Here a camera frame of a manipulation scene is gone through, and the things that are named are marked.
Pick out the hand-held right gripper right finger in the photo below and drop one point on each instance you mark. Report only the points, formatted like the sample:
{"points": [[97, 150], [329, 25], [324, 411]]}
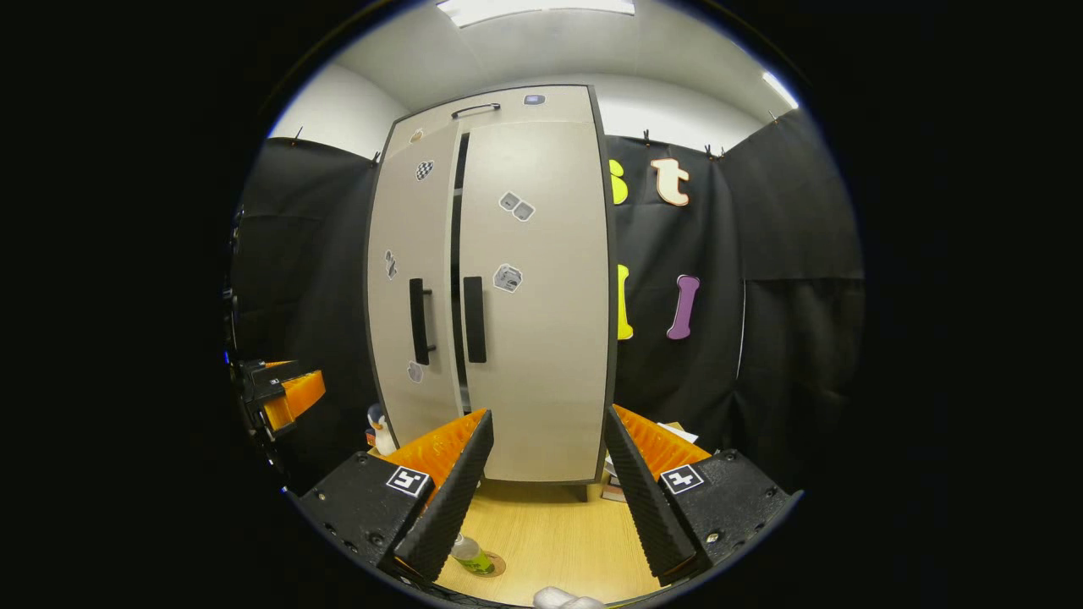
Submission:
{"points": [[643, 499]]}

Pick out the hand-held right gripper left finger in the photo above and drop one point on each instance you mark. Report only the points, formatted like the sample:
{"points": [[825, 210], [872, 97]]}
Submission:
{"points": [[453, 503]]}

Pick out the green label plastic bottle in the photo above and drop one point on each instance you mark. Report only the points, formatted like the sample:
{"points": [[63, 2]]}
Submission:
{"points": [[472, 556]]}

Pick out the light grey cabinet door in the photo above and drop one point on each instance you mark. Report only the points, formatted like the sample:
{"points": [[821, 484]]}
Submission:
{"points": [[402, 237], [550, 364]]}

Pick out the grey cabinet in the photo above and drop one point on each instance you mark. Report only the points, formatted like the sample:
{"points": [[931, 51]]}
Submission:
{"points": [[455, 254]]}

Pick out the light grey cabinet drawer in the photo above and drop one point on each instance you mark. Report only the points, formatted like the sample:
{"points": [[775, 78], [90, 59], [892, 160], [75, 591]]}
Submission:
{"points": [[525, 110]]}

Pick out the brown cover book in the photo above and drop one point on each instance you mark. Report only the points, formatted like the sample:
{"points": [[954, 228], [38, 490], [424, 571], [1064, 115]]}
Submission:
{"points": [[613, 493]]}

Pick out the grey cover book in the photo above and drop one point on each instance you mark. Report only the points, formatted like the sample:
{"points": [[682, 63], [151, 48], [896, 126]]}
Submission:
{"points": [[681, 434]]}

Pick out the plush penguin toy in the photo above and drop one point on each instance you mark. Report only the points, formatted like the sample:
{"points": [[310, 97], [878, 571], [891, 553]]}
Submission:
{"points": [[382, 436]]}

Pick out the black backdrop cloth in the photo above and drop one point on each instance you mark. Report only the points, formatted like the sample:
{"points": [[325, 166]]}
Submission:
{"points": [[787, 381]]}

